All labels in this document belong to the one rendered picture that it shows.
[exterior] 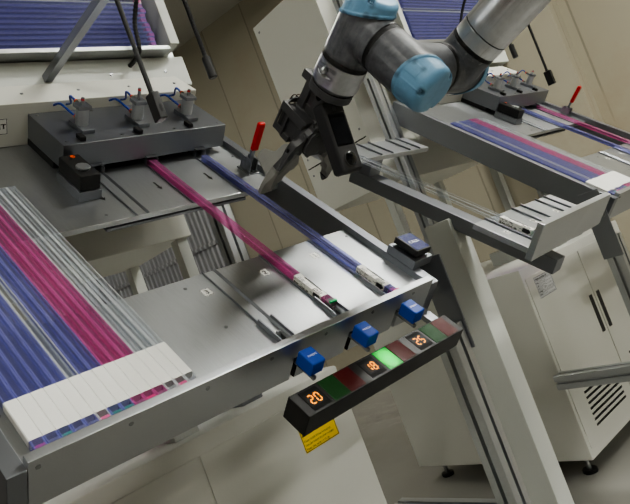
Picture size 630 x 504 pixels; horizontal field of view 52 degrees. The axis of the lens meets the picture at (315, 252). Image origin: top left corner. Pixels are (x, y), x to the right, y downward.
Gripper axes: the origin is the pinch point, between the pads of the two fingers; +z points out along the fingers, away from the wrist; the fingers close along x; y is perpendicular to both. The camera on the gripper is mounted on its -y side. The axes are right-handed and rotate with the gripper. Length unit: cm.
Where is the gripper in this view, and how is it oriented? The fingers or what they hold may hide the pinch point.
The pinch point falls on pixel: (294, 189)
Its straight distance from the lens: 112.6
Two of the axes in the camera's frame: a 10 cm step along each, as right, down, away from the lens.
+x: -7.0, 2.3, -6.7
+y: -6.0, -7.0, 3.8
